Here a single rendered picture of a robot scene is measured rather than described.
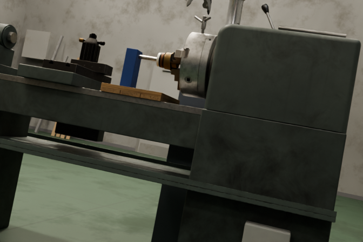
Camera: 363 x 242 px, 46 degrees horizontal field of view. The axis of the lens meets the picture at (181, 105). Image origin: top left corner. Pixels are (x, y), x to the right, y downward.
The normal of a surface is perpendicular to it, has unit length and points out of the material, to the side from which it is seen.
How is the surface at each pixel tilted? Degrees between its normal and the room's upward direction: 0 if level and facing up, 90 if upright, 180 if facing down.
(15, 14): 90
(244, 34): 90
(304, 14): 90
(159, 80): 90
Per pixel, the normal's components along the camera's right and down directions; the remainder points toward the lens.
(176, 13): -0.31, -0.11
